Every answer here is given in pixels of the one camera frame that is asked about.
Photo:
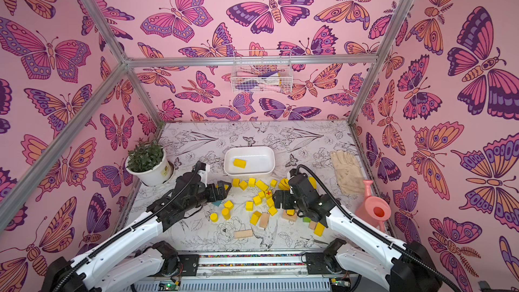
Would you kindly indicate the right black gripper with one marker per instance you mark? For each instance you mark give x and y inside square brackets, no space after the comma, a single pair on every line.
[288,197]

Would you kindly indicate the white plastic bin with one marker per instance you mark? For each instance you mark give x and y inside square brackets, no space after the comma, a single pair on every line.
[260,162]

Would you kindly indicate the yellow cylinder block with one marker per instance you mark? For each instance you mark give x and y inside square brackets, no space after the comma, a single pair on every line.
[226,213]

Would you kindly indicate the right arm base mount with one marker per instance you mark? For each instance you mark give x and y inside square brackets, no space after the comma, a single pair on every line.
[321,263]

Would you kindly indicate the yellow long block right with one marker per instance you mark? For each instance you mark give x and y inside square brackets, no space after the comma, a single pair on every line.
[319,229]

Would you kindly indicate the wire basket on wall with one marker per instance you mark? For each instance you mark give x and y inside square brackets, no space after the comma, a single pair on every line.
[262,71]

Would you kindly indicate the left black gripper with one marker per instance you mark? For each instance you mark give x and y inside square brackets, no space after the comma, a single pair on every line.
[221,194]

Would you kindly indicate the yellow disc block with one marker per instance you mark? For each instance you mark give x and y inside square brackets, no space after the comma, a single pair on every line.
[213,217]

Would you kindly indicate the long natural wood block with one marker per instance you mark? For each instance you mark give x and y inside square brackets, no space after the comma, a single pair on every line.
[243,234]

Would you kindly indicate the pink watering can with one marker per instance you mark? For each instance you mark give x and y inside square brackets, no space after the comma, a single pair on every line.
[374,210]

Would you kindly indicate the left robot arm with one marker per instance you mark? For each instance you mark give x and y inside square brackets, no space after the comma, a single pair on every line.
[109,267]

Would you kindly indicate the potted green plant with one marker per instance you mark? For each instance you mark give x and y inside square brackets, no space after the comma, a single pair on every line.
[148,161]

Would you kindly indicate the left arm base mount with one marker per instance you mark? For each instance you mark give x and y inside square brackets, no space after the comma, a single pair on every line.
[184,265]

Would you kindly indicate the yellow cube lower left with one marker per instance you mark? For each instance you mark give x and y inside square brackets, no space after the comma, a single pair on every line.
[229,205]

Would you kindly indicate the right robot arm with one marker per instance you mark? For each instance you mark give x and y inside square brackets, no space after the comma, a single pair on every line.
[389,262]

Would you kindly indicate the natural wood block upright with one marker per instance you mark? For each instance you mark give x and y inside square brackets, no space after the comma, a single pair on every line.
[264,220]

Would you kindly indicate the beige work glove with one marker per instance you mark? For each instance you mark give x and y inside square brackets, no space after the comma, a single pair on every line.
[348,173]

